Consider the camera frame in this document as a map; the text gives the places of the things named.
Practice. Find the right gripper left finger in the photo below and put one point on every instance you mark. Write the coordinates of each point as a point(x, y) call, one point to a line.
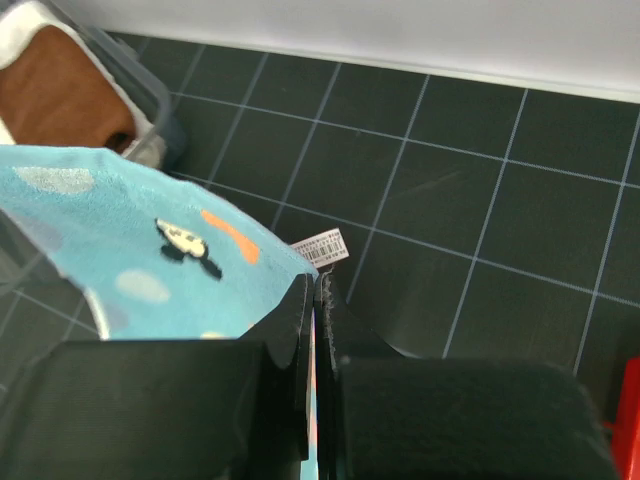
point(167, 409)

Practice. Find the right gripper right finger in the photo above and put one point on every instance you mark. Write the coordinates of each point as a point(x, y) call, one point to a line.
point(383, 415)

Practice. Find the blue white cloth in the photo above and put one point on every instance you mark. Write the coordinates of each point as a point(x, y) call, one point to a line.
point(154, 257)

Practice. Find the white towel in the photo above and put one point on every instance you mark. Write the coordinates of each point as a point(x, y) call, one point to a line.
point(18, 25)

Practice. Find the brown towel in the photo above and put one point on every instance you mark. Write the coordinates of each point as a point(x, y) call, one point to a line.
point(53, 94)

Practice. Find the red plastic bin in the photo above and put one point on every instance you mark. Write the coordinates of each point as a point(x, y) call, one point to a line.
point(625, 429)

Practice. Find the clear plastic container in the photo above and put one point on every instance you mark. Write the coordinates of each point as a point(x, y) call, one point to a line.
point(159, 146)

